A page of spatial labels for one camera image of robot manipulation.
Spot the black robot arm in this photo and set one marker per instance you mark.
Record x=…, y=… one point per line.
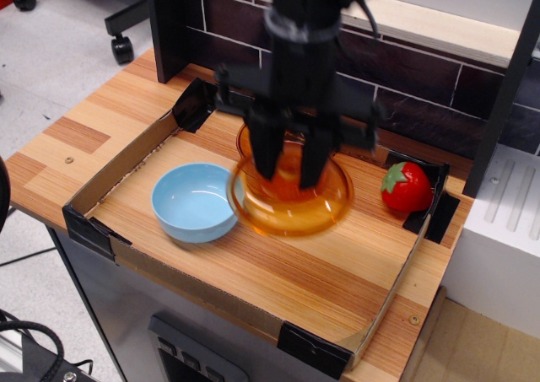
x=299, y=21

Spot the dark vertical post left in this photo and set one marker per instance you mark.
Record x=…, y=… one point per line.
x=168, y=27

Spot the black office chair base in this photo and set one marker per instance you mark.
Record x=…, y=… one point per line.
x=118, y=23

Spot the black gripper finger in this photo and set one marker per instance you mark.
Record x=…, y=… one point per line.
x=267, y=129
x=320, y=144

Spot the light blue bowl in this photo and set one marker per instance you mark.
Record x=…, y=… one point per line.
x=191, y=204

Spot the red toy strawberry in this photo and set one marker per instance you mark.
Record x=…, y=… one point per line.
x=406, y=188

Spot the grey oven control panel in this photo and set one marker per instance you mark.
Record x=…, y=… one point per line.
x=184, y=359

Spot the orange glass pot lid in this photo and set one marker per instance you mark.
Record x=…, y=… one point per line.
x=279, y=206

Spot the dark vertical post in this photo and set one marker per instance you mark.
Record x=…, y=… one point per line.
x=504, y=101
x=168, y=27

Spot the dark vertical post right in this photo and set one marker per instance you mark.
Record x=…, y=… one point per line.
x=504, y=101

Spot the cardboard fence with black tape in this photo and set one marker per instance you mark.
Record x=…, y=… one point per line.
x=366, y=285

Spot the white toy sink drainboard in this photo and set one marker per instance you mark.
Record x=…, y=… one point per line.
x=494, y=269

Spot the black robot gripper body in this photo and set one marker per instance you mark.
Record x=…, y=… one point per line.
x=302, y=78

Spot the orange glass pot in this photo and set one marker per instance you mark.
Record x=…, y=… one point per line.
x=267, y=146

